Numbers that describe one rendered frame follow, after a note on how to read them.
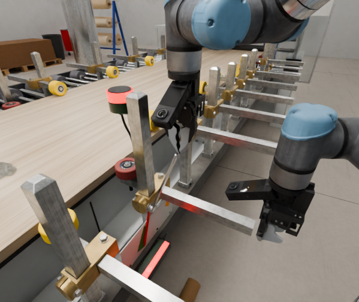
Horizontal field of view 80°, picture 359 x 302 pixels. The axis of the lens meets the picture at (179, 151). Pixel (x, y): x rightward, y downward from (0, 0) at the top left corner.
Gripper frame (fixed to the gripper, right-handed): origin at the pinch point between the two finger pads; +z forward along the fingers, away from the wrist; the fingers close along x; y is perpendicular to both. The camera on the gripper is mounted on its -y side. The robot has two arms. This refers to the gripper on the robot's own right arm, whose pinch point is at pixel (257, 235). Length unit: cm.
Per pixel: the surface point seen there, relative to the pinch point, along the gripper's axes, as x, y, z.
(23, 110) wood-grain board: 11, -118, -7
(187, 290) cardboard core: 10, -23, 75
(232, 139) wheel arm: 23.6, -15.4, -12.4
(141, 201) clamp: -8.0, -31.1, -4.2
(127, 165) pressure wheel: -0.3, -41.8, -8.1
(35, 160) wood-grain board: -12, -71, -7
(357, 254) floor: 84, 62, 83
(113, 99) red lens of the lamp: -6.8, -36.1, -32.5
